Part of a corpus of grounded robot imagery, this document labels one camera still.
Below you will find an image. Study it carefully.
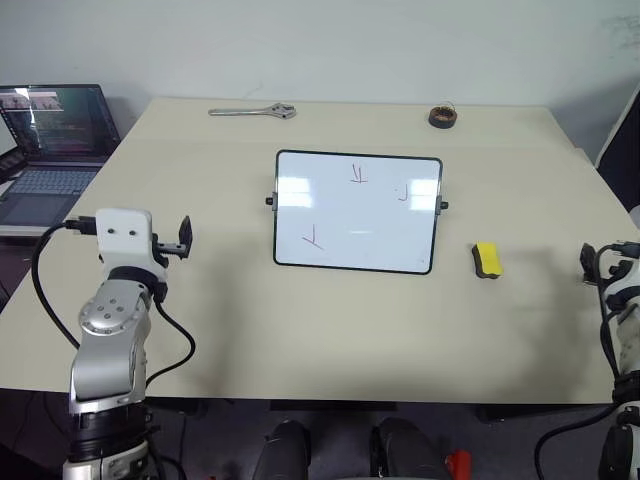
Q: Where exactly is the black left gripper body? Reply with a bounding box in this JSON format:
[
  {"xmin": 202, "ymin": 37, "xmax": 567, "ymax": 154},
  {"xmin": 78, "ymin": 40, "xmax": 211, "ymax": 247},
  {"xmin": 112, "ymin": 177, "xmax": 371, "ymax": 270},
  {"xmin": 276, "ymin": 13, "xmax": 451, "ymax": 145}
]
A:
[{"xmin": 151, "ymin": 233, "xmax": 192, "ymax": 263}]

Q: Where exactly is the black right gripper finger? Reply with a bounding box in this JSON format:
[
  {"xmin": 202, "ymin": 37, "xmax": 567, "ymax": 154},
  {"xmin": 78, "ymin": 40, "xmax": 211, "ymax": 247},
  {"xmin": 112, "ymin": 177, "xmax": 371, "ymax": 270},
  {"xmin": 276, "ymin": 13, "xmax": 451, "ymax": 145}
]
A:
[{"xmin": 579, "ymin": 242, "xmax": 599, "ymax": 287}]

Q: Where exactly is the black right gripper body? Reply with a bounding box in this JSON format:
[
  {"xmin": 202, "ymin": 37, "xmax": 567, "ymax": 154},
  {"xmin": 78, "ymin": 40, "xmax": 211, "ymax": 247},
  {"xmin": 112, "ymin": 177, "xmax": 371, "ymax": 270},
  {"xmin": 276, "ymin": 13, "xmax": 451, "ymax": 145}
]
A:
[{"xmin": 593, "ymin": 243, "xmax": 634, "ymax": 289}]

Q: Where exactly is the yellow and black eraser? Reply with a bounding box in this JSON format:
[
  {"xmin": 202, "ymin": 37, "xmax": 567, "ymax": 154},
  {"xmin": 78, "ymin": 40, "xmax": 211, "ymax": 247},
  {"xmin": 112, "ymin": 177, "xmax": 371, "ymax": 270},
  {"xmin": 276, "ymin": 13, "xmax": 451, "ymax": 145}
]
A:
[{"xmin": 470, "ymin": 241, "xmax": 505, "ymax": 280}]

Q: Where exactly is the black and white panel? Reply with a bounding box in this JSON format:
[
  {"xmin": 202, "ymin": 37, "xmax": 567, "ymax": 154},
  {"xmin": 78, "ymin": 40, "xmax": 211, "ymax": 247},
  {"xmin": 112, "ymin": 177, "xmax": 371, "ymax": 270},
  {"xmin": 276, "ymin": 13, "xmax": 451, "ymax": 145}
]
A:
[{"xmin": 594, "ymin": 83, "xmax": 640, "ymax": 212}]

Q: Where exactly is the silver adjustable wrench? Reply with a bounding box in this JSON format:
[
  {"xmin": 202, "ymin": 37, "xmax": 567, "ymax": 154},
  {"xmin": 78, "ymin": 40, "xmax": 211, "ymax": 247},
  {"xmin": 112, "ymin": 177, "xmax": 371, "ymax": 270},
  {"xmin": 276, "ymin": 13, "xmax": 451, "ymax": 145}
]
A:
[{"xmin": 207, "ymin": 101, "xmax": 298, "ymax": 121}]

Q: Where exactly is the open grey laptop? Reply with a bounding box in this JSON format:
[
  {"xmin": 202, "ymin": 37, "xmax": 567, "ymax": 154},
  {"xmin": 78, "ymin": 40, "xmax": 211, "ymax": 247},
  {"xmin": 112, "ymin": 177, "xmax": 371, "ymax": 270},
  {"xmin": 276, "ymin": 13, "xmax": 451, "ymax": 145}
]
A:
[{"xmin": 0, "ymin": 83, "xmax": 123, "ymax": 237}]

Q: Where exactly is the small black-framed whiteboard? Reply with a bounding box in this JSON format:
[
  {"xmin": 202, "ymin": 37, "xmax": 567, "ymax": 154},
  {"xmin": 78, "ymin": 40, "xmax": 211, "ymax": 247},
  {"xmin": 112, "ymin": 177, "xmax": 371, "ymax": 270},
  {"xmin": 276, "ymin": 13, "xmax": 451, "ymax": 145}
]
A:
[{"xmin": 264, "ymin": 149, "xmax": 450, "ymax": 277}]

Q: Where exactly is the copper-wound motor stator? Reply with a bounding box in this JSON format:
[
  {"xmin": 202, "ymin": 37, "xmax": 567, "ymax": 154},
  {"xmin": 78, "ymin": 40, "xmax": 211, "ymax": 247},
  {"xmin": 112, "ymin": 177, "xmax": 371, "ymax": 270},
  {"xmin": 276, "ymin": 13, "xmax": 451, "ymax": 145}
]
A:
[{"xmin": 427, "ymin": 102, "xmax": 459, "ymax": 129}]

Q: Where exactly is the dark rounded shape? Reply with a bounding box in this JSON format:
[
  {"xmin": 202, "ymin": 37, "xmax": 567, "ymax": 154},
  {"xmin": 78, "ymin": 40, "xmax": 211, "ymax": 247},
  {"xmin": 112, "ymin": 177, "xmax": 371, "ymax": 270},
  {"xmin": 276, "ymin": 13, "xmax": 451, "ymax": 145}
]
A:
[
  {"xmin": 251, "ymin": 418, "xmax": 312, "ymax": 480},
  {"xmin": 368, "ymin": 416, "xmax": 452, "ymax": 480}
]

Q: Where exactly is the small red object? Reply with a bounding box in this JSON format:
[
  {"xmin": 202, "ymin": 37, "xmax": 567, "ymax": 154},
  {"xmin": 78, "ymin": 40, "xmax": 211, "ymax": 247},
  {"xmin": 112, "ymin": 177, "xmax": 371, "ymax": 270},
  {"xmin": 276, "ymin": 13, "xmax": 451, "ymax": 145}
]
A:
[{"xmin": 445, "ymin": 449, "xmax": 473, "ymax": 480}]

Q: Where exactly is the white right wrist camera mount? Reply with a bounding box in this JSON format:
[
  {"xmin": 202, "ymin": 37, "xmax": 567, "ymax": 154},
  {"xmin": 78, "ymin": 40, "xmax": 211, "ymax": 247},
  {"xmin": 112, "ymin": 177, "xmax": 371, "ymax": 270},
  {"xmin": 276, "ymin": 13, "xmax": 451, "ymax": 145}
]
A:
[{"xmin": 603, "ymin": 259, "xmax": 640, "ymax": 314}]

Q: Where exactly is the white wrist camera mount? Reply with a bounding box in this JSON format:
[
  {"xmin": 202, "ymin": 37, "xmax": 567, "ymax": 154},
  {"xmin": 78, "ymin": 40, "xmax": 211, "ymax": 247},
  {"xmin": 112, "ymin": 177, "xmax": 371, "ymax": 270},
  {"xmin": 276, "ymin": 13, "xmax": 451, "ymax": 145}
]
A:
[
  {"xmin": 94, "ymin": 208, "xmax": 170, "ymax": 282},
  {"xmin": 603, "ymin": 259, "xmax": 640, "ymax": 314}
]

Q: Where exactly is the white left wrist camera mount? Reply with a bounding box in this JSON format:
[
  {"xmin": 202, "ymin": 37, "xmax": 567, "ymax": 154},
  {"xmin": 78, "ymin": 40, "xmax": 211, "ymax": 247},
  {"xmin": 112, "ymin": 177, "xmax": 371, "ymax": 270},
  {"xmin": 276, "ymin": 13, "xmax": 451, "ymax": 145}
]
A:
[{"xmin": 94, "ymin": 208, "xmax": 170, "ymax": 282}]

